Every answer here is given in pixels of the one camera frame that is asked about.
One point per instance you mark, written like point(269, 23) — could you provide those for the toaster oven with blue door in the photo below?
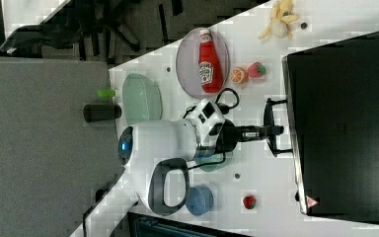
point(332, 100)

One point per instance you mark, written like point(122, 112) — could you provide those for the small red strawberry toy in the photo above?
point(249, 202)

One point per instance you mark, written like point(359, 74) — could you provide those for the green metal cup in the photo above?
point(215, 162)

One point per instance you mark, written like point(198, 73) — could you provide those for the plush strawberry toy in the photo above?
point(256, 70)

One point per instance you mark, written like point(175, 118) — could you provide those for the red plush ketchup bottle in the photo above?
point(209, 68)

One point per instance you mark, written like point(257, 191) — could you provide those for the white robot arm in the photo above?
point(150, 150)

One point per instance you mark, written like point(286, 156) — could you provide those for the black cylinder upper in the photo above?
point(94, 113)

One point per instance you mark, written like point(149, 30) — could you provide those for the black office chair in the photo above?
point(63, 23)

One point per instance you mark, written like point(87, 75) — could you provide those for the plush banana toy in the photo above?
point(280, 18)

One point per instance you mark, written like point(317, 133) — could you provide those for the orange slice toy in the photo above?
point(239, 75)

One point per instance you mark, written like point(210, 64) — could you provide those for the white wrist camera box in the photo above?
point(207, 117)

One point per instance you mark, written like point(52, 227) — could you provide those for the blue cup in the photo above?
point(200, 200)

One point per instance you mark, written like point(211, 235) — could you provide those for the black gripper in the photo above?
point(230, 135)

